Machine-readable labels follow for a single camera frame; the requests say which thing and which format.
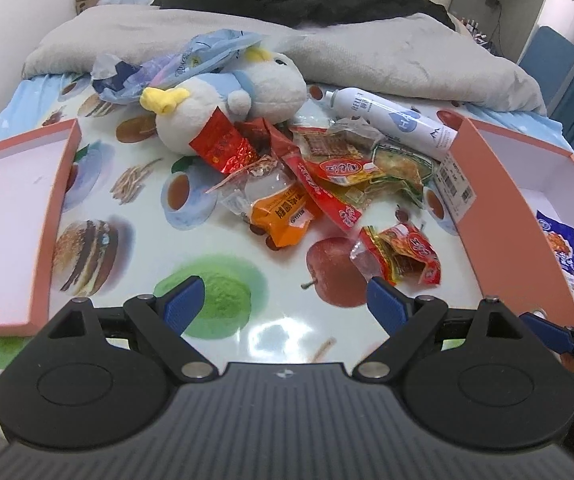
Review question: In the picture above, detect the crumpled red yellow snack packet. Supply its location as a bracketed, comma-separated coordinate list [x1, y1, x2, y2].
[349, 222, 442, 287]

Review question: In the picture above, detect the dark red snack packet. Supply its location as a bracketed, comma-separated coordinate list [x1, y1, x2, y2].
[237, 117, 300, 161]

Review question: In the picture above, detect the green-edged clear snack packet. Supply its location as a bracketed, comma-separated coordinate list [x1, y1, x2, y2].
[372, 142, 438, 208]

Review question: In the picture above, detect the grey blanket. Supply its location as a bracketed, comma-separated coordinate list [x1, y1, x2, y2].
[22, 5, 548, 113]

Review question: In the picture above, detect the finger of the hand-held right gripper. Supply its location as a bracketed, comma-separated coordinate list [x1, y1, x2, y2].
[519, 311, 574, 358]

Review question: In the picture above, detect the long red snack packet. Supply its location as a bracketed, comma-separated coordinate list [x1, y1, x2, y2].
[282, 152, 362, 233]

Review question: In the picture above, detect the deep pink cardboard box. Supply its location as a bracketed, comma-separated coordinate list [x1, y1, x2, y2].
[449, 117, 574, 331]

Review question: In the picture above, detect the white blue plush toy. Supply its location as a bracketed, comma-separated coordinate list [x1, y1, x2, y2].
[139, 47, 308, 156]

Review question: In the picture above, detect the white spray can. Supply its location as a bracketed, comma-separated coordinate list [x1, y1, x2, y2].
[323, 87, 460, 163]

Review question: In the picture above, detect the orange snack packet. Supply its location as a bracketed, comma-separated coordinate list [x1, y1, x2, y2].
[204, 160, 324, 250]

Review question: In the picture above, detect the clear packet with brown snack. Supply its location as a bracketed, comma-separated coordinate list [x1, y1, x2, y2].
[292, 120, 385, 161]

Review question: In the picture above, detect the blue snack packet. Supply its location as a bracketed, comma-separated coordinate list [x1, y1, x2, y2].
[537, 210, 574, 286]

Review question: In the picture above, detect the patterned cloth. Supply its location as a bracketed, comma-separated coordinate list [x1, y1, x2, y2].
[459, 17, 498, 51]

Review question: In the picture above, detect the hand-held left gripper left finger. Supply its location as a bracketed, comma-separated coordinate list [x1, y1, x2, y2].
[42, 276, 215, 381]

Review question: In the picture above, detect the red foil snack packet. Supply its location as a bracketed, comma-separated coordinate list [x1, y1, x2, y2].
[188, 110, 260, 175]

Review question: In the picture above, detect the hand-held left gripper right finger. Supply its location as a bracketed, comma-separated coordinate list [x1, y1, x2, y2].
[352, 276, 532, 381]

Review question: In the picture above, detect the crumpled blue plastic bag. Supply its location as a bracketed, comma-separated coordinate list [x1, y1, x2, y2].
[91, 29, 268, 106]

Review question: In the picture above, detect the blue chair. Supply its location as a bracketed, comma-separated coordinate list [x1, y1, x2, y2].
[519, 26, 574, 86]

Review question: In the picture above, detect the food-print bed sheet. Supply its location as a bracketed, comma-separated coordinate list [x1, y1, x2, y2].
[0, 72, 574, 411]

